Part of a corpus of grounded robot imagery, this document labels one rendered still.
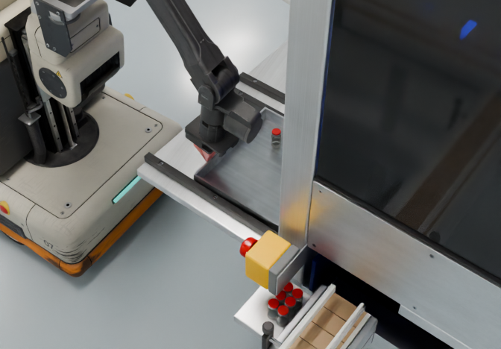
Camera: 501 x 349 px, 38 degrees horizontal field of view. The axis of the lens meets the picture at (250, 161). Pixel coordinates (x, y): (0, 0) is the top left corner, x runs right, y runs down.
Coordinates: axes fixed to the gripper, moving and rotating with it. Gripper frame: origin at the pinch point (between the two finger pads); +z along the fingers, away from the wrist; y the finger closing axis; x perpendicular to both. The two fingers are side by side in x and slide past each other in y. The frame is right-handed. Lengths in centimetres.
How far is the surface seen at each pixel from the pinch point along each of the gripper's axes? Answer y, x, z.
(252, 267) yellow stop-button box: 27.3, -21.3, -13.0
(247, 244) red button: 23.7, -18.4, -13.4
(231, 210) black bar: 12.6, -7.5, -0.5
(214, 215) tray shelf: 9.9, -9.7, 1.9
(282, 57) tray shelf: -9.0, 39.9, 3.8
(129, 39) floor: -116, 92, 107
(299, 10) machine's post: 21, -13, -64
